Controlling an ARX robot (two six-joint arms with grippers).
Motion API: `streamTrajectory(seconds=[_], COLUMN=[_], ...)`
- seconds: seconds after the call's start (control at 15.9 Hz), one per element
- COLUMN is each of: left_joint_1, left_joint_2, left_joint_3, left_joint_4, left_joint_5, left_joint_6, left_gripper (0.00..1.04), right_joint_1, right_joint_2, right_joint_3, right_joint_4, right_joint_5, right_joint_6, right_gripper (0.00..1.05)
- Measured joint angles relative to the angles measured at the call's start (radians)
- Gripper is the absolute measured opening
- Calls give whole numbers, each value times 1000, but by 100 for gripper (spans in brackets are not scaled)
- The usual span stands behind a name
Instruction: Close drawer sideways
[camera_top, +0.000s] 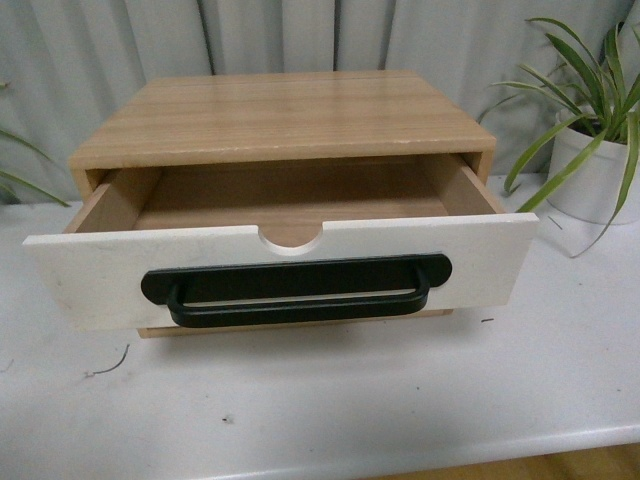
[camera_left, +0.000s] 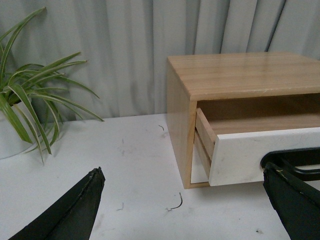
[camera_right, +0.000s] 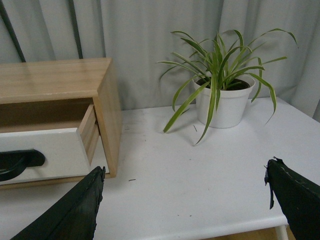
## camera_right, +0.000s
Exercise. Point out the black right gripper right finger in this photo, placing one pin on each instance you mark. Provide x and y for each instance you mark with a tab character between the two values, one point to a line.
298	197

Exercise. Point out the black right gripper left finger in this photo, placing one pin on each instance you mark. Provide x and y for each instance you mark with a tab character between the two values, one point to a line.
72	217

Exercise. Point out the white drawer with wooden sides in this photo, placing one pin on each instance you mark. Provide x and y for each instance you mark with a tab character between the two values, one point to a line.
66	134

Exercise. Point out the wooden drawer cabinet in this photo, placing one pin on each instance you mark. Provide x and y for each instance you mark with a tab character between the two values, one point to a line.
76	81

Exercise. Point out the white table leg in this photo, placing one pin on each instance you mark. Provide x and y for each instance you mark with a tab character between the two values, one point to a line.
281	232

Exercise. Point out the white plastic flower pot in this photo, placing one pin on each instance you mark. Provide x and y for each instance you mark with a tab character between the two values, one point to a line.
231	105

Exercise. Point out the green spider plant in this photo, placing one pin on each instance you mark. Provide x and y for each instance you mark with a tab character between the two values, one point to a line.
219	69

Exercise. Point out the grey curtain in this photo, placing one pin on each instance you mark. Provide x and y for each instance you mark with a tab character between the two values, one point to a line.
138	34

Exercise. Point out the black drawer handle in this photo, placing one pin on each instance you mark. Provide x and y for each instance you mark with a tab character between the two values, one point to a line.
14	163

